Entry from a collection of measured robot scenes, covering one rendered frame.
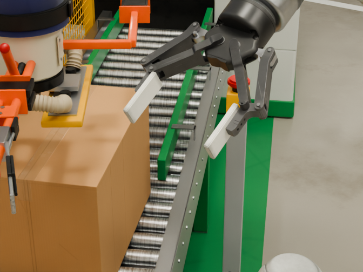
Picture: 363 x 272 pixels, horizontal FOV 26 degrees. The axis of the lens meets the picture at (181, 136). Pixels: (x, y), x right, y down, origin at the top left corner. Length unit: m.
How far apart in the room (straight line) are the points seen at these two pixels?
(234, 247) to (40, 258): 0.76
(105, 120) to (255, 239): 1.30
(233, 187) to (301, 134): 1.77
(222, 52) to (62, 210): 1.15
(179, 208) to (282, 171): 1.44
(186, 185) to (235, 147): 0.29
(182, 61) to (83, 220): 1.11
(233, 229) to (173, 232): 0.27
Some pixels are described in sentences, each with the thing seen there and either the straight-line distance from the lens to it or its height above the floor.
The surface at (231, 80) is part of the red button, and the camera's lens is 2.40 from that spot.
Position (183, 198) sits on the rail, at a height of 0.60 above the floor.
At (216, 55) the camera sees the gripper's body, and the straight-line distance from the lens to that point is 1.05.
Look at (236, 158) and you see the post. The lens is 2.51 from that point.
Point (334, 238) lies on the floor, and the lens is 3.52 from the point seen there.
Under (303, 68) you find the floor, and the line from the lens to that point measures 5.10.
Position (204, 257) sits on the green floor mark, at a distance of 3.35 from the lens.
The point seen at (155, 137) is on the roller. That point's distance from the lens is 3.16.
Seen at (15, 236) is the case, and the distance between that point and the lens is 2.22.
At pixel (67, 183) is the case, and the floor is 0.95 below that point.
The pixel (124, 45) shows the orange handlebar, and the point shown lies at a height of 1.28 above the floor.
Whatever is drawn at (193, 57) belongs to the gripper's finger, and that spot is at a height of 1.62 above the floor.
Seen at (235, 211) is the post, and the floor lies 0.57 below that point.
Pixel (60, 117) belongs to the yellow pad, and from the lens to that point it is 1.92.
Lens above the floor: 2.04
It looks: 29 degrees down
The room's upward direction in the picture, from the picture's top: straight up
